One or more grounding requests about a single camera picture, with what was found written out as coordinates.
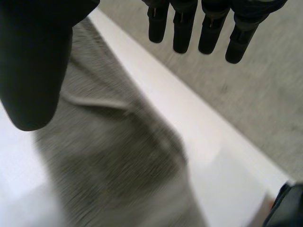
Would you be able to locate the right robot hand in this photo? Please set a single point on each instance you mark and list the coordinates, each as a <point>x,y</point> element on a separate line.
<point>33,71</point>

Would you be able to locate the grey towel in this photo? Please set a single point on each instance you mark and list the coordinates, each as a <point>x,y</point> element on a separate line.
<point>113,146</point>

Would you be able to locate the dark blue cloth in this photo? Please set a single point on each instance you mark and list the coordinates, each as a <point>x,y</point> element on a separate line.
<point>286,205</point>

